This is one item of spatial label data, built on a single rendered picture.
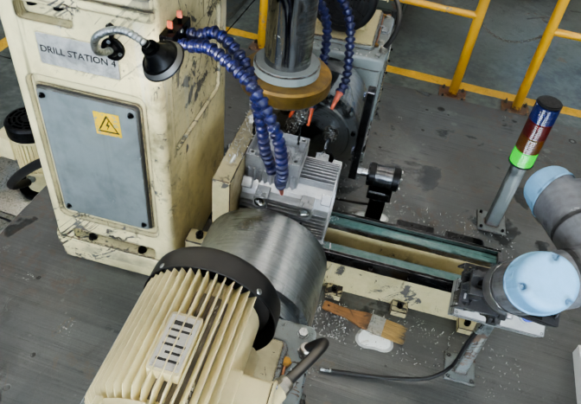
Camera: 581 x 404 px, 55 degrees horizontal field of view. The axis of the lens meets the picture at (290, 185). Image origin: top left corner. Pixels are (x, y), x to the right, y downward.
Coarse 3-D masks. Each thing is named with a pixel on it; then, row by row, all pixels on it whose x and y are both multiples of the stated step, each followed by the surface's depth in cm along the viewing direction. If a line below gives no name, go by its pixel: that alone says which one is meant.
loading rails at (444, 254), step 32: (352, 224) 137; (384, 224) 137; (352, 256) 129; (384, 256) 131; (416, 256) 137; (448, 256) 135; (480, 256) 134; (352, 288) 135; (384, 288) 132; (416, 288) 130; (448, 288) 126
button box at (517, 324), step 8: (456, 280) 108; (456, 288) 106; (456, 304) 105; (448, 312) 109; (456, 312) 105; (464, 312) 105; (472, 312) 105; (472, 320) 107; (480, 320) 104; (512, 320) 104; (520, 320) 104; (504, 328) 105; (512, 328) 104; (520, 328) 104; (528, 328) 104; (536, 328) 103; (544, 328) 103; (536, 336) 104
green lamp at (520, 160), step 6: (516, 150) 141; (510, 156) 144; (516, 156) 141; (522, 156) 140; (528, 156) 139; (534, 156) 139; (516, 162) 142; (522, 162) 140; (528, 162) 140; (522, 168) 142; (528, 168) 142
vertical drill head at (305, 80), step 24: (288, 0) 94; (312, 0) 95; (288, 24) 97; (312, 24) 99; (264, 48) 109; (288, 48) 100; (312, 48) 105; (264, 72) 104; (288, 72) 104; (312, 72) 104; (264, 96) 103; (288, 96) 102; (312, 96) 104
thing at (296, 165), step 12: (252, 144) 122; (288, 144) 126; (300, 144) 123; (252, 156) 118; (288, 156) 122; (300, 156) 124; (252, 168) 120; (264, 168) 120; (288, 168) 118; (300, 168) 118; (264, 180) 122; (288, 180) 120
